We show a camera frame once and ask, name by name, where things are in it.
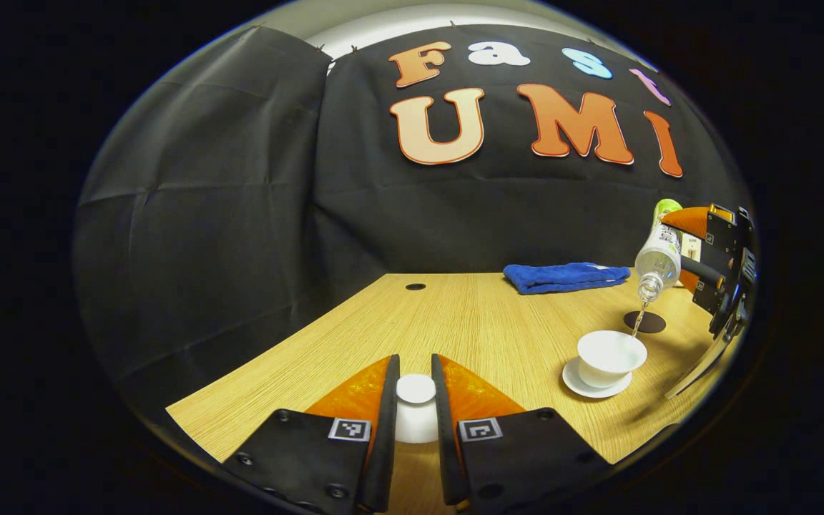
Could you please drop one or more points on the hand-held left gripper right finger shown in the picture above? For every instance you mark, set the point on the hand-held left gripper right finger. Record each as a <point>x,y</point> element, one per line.
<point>444,450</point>

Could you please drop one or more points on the blue folded towel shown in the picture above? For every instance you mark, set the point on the blue folded towel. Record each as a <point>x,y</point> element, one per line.
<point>562,277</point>

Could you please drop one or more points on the black backdrop cloth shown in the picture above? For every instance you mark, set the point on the black backdrop cloth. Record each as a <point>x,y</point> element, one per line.
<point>240,214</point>

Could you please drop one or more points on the white toaster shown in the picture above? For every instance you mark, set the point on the white toaster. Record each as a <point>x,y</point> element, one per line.
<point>692,247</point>

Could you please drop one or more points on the dark round coaster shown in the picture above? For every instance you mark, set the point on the dark round coaster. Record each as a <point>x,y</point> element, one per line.
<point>649,323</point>

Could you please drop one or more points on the white teacup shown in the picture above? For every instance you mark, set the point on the white teacup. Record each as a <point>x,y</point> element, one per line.
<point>609,354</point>

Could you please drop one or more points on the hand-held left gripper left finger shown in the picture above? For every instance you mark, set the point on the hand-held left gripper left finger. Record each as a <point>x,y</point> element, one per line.
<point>387,443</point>

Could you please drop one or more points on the clear green water bottle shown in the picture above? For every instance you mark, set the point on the clear green water bottle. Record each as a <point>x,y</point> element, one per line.
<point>659,257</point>

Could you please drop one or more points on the white teacup lid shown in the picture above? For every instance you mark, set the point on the white teacup lid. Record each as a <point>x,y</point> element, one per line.
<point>416,389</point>

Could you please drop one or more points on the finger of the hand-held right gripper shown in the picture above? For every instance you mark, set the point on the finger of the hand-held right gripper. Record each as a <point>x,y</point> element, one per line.
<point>705,275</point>
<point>719,229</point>

